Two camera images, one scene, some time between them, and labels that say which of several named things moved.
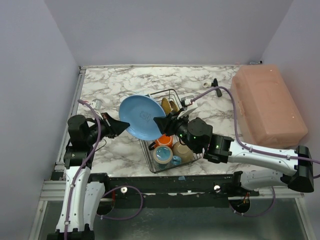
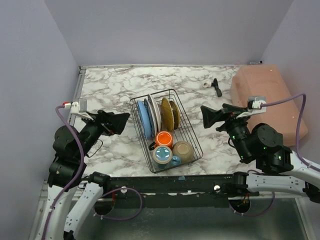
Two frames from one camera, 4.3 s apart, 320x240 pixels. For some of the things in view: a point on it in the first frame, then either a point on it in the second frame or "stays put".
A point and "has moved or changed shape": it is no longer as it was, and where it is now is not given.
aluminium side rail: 70,115 stays put
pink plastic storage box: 267,115 stays put
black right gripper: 170,124 → 227,116
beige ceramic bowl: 182,151 stays put
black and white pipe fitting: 208,84 stays put
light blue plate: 139,111 has moved or changed shape
